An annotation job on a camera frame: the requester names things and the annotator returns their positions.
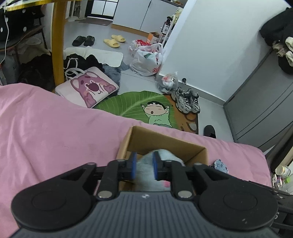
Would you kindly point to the yellow slipper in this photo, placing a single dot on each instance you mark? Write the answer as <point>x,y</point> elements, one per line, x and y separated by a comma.
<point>111,43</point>
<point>118,38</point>

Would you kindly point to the large white plastic bag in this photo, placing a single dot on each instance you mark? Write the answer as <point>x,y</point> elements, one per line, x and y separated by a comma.
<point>147,58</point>

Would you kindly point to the black slipper left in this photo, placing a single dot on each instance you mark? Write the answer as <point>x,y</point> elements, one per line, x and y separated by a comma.
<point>78,41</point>

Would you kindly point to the black shoe by bed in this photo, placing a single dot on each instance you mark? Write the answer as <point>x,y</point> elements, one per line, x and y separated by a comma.
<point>209,131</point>

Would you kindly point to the yellow slipper far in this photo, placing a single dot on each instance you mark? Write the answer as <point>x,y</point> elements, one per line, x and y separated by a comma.
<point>118,38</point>

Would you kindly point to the black clothes pile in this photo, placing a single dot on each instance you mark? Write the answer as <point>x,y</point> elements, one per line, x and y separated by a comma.
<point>277,33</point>

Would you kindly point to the black slipper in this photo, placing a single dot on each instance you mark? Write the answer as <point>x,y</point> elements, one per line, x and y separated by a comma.
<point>78,41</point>
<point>89,41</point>

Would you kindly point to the black slipper right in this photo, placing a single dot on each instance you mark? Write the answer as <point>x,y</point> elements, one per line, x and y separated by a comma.
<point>89,41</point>

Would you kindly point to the grey left sneaker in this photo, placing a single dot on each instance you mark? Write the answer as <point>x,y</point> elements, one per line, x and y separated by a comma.
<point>181,102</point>

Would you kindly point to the black white tote bag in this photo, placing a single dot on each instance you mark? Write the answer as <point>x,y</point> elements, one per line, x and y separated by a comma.
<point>75,64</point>

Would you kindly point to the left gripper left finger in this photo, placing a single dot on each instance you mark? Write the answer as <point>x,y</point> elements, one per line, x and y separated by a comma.
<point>111,175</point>

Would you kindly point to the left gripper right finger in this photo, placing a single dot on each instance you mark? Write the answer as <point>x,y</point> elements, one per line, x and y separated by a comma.
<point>173,172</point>

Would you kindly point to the white kitchen cabinet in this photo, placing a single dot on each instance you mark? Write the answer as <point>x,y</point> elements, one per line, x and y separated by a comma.
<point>142,17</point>

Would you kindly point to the small clear plastic bag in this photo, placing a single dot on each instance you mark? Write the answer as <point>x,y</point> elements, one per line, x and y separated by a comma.
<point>168,83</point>

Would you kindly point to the grey right sneaker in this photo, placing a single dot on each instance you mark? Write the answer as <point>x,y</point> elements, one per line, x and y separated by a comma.
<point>193,100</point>

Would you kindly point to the white floor mat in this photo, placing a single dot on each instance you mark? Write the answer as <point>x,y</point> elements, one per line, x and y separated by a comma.
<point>113,59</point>

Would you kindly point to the pink bear laptop bag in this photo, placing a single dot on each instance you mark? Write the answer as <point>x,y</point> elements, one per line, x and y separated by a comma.
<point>86,88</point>

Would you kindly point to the brown cardboard box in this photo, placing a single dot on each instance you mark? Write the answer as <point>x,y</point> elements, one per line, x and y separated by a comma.
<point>142,141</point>

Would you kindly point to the yellow slipper near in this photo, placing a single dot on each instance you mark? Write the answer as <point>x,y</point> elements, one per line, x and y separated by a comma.
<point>111,43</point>

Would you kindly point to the green leaf cartoon rug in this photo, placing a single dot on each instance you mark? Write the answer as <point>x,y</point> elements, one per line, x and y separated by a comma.
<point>152,108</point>

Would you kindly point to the grey wardrobe cabinet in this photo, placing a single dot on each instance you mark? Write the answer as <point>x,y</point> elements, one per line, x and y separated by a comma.
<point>260,112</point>

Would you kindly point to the pink bed sheet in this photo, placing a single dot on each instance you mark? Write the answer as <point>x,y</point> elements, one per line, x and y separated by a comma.
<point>43,135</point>

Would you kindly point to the grey pink plush paw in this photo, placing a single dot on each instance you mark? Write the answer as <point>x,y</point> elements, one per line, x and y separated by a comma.
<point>144,179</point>

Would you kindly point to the grey sneaker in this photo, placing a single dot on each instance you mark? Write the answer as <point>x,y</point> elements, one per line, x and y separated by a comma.
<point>181,102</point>
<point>193,100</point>

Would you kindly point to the yellow table leg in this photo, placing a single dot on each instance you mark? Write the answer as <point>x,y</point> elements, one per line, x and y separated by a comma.
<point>57,40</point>

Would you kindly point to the blue denim fabric toy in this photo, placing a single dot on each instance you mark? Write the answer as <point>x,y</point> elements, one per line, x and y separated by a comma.
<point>220,166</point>

